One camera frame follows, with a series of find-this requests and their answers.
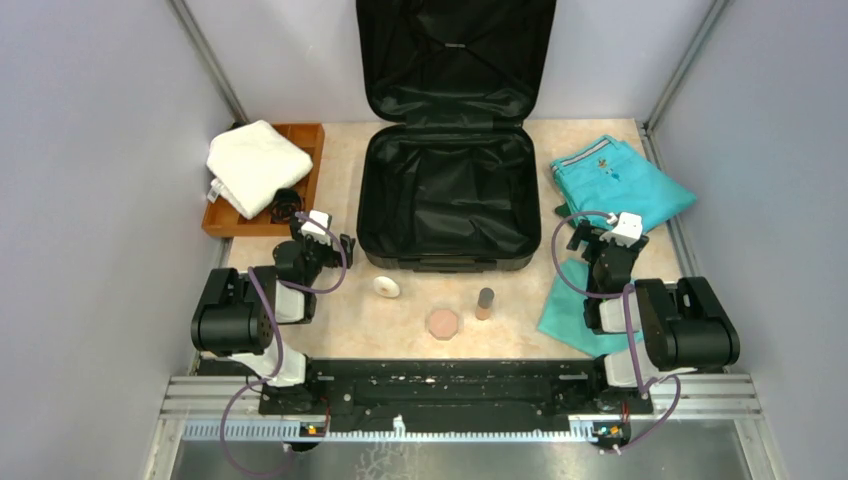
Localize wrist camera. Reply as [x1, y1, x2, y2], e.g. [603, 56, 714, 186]
[300, 210, 332, 246]
[600, 212, 643, 248]

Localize wooden tray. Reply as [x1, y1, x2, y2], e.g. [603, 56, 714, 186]
[201, 123, 325, 238]

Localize black open suitcase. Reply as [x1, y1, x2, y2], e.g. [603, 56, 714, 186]
[355, 1, 556, 273]

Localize tan bottle with grey cap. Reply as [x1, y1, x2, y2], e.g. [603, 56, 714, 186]
[475, 287, 495, 320]

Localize rolled black orange belt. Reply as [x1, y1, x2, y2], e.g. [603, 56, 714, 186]
[269, 188, 303, 225]

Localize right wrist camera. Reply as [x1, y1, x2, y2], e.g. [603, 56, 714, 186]
[600, 212, 643, 248]

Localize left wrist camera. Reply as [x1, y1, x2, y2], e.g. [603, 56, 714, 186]
[300, 210, 332, 246]

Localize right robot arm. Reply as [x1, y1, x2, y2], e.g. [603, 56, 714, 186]
[567, 219, 741, 412]

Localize aluminium frame rail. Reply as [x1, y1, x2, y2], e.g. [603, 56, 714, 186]
[144, 374, 787, 479]

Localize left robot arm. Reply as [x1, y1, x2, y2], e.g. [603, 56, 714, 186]
[190, 221, 356, 414]

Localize turquoise shorts with striped waistband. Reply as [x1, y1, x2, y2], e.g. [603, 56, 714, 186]
[550, 135, 697, 232]

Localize white folded towel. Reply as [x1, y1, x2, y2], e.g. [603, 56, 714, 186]
[206, 120, 313, 220]

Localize teal shirt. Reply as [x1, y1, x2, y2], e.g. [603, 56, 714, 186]
[538, 259, 643, 358]

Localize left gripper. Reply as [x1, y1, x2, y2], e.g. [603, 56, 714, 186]
[290, 221, 355, 288]

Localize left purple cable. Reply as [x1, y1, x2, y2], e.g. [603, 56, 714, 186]
[219, 210, 350, 480]

